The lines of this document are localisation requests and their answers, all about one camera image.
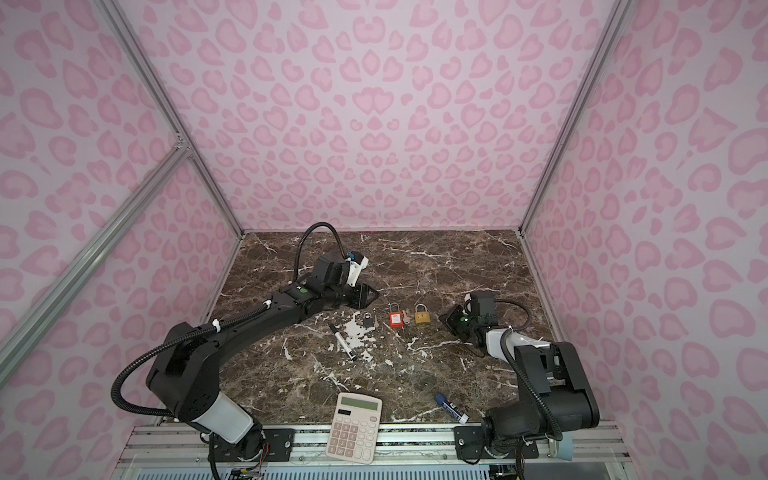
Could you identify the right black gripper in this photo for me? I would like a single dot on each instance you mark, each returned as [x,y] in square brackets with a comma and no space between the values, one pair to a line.
[450,318]

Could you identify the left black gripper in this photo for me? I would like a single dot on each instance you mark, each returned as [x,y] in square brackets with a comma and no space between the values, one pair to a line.
[362,295]

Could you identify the brass padlock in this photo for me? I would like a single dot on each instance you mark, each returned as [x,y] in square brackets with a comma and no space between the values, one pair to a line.
[421,314]

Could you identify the red padlock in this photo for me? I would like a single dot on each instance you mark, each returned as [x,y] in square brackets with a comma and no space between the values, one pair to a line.
[396,316]

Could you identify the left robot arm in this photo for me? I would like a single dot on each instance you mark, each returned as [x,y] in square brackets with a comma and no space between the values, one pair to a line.
[186,376]

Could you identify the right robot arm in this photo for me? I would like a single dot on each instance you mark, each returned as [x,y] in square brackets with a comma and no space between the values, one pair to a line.
[554,396]

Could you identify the black white marker pen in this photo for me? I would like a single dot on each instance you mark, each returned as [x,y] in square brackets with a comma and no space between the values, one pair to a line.
[349,351]

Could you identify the blue white glue stick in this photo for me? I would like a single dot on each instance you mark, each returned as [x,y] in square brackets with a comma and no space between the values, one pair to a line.
[452,409]

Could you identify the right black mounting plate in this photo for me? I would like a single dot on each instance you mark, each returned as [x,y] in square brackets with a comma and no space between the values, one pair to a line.
[479,442]

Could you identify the black mounting plate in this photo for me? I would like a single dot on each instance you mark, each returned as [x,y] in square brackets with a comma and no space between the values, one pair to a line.
[479,442]
[270,444]

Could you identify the pink calculator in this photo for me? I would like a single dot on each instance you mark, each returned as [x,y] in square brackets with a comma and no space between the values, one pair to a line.
[354,428]

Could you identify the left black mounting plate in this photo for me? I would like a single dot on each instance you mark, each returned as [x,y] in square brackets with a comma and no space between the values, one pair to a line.
[270,444]

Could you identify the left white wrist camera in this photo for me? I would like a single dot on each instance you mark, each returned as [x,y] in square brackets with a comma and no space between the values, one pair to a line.
[357,262]

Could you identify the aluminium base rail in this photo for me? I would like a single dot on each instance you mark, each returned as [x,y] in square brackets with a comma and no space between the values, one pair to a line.
[399,451]

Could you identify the left corner aluminium post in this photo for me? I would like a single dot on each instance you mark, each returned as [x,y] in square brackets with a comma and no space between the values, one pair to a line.
[129,41]

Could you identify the corner aluminium post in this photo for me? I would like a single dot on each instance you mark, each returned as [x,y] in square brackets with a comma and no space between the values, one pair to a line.
[620,14]
[129,41]

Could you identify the diagonal aluminium frame bar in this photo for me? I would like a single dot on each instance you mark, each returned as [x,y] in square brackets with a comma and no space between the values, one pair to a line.
[39,319]

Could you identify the right corner aluminium post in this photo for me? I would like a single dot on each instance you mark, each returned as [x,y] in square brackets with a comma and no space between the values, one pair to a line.
[620,14]

